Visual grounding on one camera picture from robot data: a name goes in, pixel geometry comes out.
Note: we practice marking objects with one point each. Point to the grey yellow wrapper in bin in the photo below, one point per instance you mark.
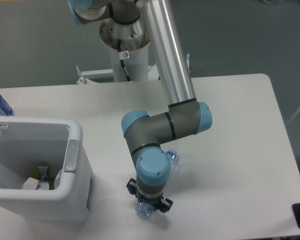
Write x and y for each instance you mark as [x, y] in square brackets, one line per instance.
[42, 173]

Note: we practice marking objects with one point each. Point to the clear plastic water bottle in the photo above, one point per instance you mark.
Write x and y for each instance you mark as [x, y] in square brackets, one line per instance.
[154, 169]

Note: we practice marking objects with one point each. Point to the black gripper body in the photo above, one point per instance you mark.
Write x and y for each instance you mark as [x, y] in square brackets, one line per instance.
[153, 199]

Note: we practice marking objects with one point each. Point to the clear plastic wrapper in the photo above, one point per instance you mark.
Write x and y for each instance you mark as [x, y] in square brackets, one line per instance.
[57, 180]

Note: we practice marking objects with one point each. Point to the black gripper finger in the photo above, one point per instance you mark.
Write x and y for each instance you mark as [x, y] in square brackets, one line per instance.
[132, 187]
[163, 205]

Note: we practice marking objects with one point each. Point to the white plastic trash can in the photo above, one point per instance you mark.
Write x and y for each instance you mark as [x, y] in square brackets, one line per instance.
[29, 142]

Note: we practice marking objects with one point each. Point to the white crumpled tissue in bin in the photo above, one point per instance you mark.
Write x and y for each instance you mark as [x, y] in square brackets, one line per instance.
[35, 184]

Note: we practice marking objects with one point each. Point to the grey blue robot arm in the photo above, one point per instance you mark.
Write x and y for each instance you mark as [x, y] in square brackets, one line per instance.
[168, 108]

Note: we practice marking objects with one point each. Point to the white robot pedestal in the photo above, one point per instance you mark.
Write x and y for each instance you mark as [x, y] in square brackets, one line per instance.
[128, 46]

